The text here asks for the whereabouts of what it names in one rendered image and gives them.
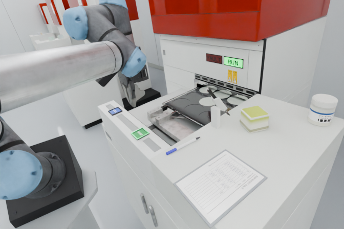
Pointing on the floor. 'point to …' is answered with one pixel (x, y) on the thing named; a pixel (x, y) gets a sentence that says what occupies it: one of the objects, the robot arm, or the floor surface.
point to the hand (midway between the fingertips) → (131, 104)
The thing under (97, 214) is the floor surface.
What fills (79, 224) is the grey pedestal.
